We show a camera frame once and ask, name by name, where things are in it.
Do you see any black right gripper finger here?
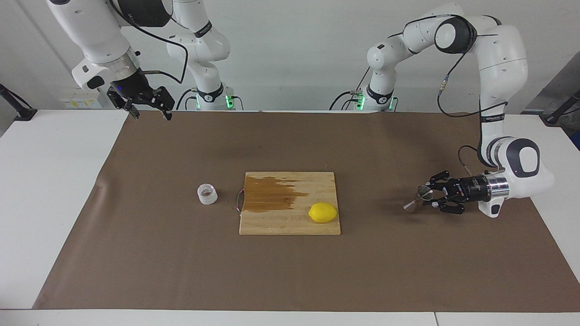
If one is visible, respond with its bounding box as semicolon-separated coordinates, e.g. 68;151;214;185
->
118;100;141;121
151;86;176;121

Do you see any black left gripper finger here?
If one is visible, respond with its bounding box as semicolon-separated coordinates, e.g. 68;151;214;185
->
417;170;454;193
423;194;465;215

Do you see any steel double jigger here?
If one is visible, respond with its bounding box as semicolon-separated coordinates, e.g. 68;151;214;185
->
403;186;435;212

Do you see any small clear plastic cup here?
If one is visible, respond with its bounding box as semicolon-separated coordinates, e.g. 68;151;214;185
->
197;183;218;206

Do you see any white socket box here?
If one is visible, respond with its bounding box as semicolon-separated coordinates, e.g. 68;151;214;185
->
59;88;102;110

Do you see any black clamp stand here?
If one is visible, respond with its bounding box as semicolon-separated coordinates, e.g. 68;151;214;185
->
539;90;580;127
0;84;38;122

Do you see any yellow lemon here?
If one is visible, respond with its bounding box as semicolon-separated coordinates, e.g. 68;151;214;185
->
308;202;338;224

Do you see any wooden cutting board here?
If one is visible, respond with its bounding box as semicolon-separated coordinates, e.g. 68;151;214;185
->
239;171;341;236

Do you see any brown paper table mat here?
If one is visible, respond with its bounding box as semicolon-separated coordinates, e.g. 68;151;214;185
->
33;110;580;313

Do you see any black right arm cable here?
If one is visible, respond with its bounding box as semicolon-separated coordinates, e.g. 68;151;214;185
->
108;0;188;85

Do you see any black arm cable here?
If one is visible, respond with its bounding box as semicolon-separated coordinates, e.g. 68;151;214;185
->
108;0;188;85
387;15;508;175

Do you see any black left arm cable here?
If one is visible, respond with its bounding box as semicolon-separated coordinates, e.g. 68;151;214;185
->
387;15;508;175

